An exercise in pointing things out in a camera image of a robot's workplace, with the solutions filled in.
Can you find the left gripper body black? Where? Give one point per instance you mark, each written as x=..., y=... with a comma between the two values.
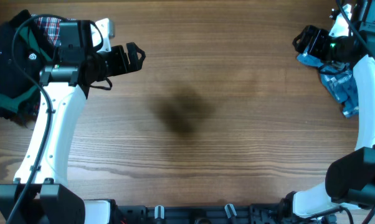
x=112, y=63

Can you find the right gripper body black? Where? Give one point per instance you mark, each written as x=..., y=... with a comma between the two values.
x=324, y=47

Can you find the black shirt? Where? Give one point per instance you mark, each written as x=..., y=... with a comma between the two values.
x=32, y=51

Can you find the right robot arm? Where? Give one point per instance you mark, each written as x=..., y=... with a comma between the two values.
x=345, y=59

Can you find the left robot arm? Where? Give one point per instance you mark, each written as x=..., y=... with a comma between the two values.
x=84, y=59

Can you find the blue denim cloth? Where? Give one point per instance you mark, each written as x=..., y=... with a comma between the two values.
x=339, y=82

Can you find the plaid red blue shirt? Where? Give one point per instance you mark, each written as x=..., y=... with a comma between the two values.
x=49, y=26

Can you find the black folded garment under green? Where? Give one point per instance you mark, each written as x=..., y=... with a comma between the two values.
x=22, y=17

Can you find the green folded cloth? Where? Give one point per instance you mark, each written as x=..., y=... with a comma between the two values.
x=7, y=99

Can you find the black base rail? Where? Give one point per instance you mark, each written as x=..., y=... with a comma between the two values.
x=252, y=214

